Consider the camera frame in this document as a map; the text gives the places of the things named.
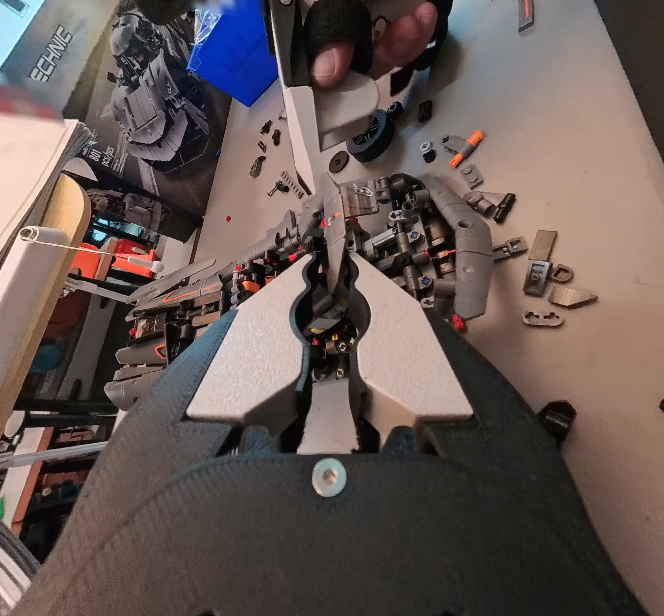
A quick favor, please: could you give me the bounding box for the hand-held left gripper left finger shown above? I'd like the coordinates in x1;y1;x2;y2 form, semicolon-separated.
186;254;319;425

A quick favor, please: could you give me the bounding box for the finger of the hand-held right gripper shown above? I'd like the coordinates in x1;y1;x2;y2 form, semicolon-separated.
282;84;326;197

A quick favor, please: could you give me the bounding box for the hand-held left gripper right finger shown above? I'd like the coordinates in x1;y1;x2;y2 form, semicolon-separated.
349;254;474;429

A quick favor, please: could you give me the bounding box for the grey lego car model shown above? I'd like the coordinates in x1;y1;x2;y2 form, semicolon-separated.
104;172;494;411

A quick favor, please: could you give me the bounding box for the orange lego axle piece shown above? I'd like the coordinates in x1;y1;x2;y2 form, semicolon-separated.
441;130;486;168

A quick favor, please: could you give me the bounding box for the lego instruction booklet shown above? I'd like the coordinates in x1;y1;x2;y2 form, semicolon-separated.
0;115;86;251

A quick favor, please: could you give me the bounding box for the black lego wheel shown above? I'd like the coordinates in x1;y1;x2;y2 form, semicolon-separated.
347;110;395;162

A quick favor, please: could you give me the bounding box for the grey oval lego liftarm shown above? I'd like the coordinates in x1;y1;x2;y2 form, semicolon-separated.
523;309;564;329

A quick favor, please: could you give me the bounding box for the grey lego slope tile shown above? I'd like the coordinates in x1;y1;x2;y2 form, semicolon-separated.
523;259;552;297

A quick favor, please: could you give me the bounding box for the black lego set box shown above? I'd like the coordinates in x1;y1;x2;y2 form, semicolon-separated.
0;0;234;243

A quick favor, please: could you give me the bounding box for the black curved lego piece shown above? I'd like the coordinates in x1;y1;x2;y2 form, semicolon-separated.
539;400;578;446

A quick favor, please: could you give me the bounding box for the dark grey lego wedge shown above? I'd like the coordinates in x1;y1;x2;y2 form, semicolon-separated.
548;285;599;309

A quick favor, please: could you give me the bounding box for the dark flat lego tile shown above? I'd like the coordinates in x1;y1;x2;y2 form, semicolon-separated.
529;230;559;264

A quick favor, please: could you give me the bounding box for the blue storage bin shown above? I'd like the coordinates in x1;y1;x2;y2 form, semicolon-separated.
188;14;283;108

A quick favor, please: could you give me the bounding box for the clear plastic bag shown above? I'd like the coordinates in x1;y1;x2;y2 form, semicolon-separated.
191;8;225;48

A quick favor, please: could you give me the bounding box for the orange plastic crate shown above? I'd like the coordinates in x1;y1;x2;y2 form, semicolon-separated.
69;238;156;280

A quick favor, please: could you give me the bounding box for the dark grey lego frame plate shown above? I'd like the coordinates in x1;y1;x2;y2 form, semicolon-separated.
493;236;528;263

